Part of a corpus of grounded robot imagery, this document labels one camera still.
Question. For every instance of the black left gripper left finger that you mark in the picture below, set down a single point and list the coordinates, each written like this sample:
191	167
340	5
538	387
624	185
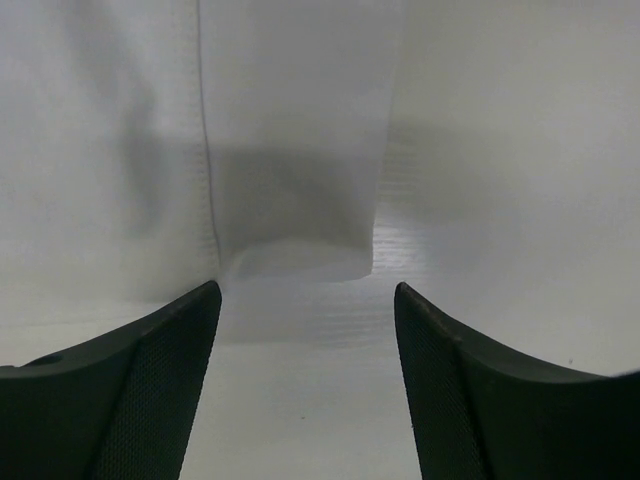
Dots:
119	406

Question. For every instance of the white skirt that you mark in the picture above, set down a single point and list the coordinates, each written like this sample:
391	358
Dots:
150	146

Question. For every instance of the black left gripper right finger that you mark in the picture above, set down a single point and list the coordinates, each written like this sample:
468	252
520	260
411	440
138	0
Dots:
482	410

